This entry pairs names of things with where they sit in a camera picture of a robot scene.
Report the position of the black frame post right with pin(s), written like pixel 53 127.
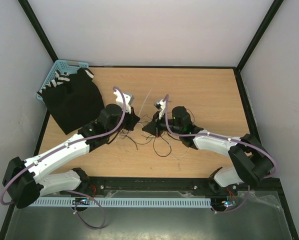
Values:
pixel 269 16

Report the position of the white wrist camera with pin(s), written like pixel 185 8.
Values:
pixel 161 106
pixel 124 100

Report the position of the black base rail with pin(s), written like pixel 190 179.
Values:
pixel 100 186

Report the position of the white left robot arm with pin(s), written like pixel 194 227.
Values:
pixel 27 180

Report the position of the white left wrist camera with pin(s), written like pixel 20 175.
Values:
pixel 124 100

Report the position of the black striped cloth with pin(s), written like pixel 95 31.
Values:
pixel 72 99

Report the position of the blue plastic basket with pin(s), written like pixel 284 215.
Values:
pixel 63 66

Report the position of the black frame post left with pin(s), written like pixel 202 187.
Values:
pixel 29 12

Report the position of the white zip tie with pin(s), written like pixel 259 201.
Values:
pixel 143 106

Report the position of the black frame post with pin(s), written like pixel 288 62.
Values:
pixel 29 12
pixel 269 16

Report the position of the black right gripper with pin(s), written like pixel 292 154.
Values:
pixel 154 127

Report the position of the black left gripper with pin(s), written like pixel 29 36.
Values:
pixel 132 118

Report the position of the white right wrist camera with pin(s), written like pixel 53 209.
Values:
pixel 161 106

